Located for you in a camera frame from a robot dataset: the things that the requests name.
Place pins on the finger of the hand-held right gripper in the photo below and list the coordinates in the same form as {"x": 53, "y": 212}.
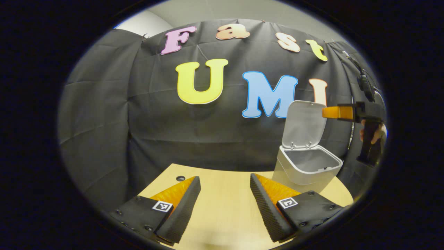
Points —
{"x": 338, "y": 113}

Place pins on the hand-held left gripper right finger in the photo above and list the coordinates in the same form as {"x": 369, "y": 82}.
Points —
{"x": 267, "y": 211}

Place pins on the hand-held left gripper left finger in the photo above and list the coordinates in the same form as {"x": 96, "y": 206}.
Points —
{"x": 184, "y": 211}

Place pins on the white desktop garbage bin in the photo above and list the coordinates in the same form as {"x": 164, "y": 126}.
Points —
{"x": 305, "y": 170}

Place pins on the wooden desktop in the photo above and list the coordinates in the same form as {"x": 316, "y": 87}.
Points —
{"x": 225, "y": 208}

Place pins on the thin white pole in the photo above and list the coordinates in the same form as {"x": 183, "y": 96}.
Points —
{"x": 351, "y": 135}

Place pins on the black backdrop cloth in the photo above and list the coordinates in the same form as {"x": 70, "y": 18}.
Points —
{"x": 145, "y": 132}

